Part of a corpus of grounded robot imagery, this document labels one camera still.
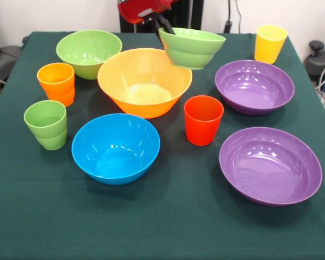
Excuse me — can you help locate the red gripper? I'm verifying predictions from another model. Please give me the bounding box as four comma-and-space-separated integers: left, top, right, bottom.
118, 0, 179, 49

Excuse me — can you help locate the small green bowl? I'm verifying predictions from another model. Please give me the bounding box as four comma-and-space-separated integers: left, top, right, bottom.
158, 27, 226, 70

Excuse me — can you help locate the large orange bowl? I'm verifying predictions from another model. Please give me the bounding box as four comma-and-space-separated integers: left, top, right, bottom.
97, 48, 193, 119

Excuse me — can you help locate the red cup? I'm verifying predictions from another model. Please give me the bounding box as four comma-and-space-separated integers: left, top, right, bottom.
184, 95, 224, 147

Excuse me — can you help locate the blue bowl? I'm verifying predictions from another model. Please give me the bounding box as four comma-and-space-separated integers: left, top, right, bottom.
71, 113, 161, 186

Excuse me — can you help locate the purple bowl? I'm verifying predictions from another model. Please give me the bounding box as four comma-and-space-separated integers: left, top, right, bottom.
219, 127, 323, 207
214, 60, 295, 116

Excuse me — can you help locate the large green bowl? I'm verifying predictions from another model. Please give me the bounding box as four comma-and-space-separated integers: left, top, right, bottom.
56, 29, 123, 81

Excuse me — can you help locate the yellow cup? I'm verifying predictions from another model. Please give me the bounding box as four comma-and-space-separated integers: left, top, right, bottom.
253, 24, 289, 65

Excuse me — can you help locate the orange cup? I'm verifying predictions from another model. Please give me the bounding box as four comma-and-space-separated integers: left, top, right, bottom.
36, 62, 76, 108

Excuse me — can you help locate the green cup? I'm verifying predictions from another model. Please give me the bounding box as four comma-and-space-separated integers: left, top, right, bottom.
23, 100, 68, 151

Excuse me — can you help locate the grey black machine base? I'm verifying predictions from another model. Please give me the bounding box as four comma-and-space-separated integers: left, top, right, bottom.
0, 18, 27, 87
303, 40, 325, 82

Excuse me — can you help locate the dark green tablecloth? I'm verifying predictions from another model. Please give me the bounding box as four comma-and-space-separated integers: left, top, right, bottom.
0, 31, 325, 260

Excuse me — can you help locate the black cable with plug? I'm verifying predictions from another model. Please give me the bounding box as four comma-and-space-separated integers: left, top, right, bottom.
223, 0, 243, 34

